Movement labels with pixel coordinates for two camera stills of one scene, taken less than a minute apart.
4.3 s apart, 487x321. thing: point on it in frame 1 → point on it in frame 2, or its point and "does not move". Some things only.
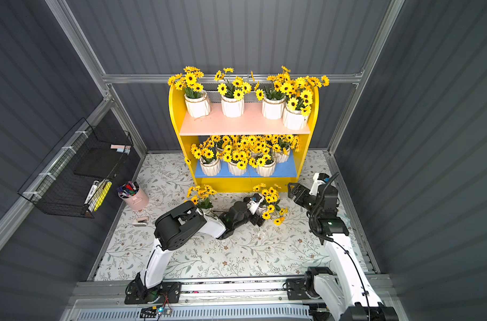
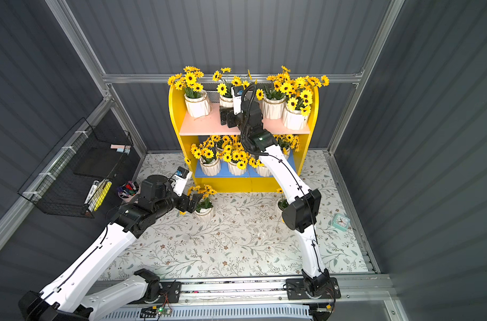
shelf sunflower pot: (275, 94) does not move
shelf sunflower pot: (232, 91) does not move
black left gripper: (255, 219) → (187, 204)
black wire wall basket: (61, 184) does not move
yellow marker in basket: (101, 200) does not move
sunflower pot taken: (201, 197) does not move
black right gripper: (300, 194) → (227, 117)
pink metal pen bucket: (133, 195) does not move
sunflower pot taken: (269, 207) → (282, 203)
